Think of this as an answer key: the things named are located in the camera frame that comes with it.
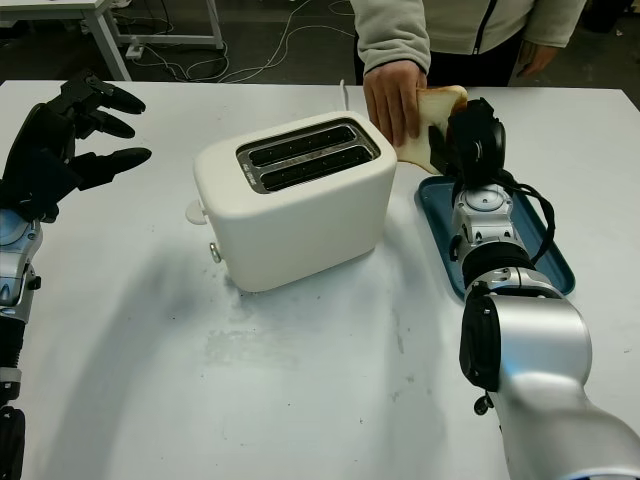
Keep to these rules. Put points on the toast slice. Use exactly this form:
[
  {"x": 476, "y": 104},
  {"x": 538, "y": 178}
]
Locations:
[{"x": 435, "y": 107}]

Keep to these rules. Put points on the person body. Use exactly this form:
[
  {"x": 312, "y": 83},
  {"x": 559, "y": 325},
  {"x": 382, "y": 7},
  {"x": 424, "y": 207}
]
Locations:
[{"x": 450, "y": 25}]

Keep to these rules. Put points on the person's right forearm grey sleeve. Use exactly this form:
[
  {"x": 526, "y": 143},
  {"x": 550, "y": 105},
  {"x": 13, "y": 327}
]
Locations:
[{"x": 392, "y": 35}]

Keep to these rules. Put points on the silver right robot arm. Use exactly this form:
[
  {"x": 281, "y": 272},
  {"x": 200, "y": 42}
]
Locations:
[{"x": 540, "y": 340}]

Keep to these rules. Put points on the person's left hand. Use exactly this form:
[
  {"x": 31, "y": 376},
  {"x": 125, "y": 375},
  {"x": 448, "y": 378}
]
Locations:
[{"x": 537, "y": 57}]

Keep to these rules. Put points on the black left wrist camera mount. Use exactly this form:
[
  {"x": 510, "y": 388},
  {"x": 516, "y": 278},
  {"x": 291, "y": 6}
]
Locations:
[{"x": 45, "y": 209}]

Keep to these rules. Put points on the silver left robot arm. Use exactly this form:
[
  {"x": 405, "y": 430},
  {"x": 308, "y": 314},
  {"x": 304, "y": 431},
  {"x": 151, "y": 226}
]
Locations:
[{"x": 15, "y": 260}]

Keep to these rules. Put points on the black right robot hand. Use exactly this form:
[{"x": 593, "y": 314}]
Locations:
[{"x": 477, "y": 145}]

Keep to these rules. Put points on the blue plastic tray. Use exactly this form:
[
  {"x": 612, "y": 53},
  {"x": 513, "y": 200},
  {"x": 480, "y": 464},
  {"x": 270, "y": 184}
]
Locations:
[{"x": 530, "y": 225}]

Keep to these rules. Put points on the person's right hand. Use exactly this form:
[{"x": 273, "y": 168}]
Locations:
[{"x": 392, "y": 95}]

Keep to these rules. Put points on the white metal desk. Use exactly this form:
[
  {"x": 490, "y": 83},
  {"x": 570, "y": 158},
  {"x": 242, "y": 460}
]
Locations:
[{"x": 107, "y": 45}]

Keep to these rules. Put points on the person's left forearm grey sleeve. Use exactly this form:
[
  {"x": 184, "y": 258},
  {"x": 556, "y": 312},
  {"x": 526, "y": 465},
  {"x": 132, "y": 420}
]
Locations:
[{"x": 555, "y": 22}]

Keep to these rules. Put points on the white two-slot toaster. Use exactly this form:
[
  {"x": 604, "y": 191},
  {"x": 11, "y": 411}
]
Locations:
[{"x": 300, "y": 225}]

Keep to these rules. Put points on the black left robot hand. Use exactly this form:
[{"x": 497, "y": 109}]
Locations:
[{"x": 35, "y": 150}]

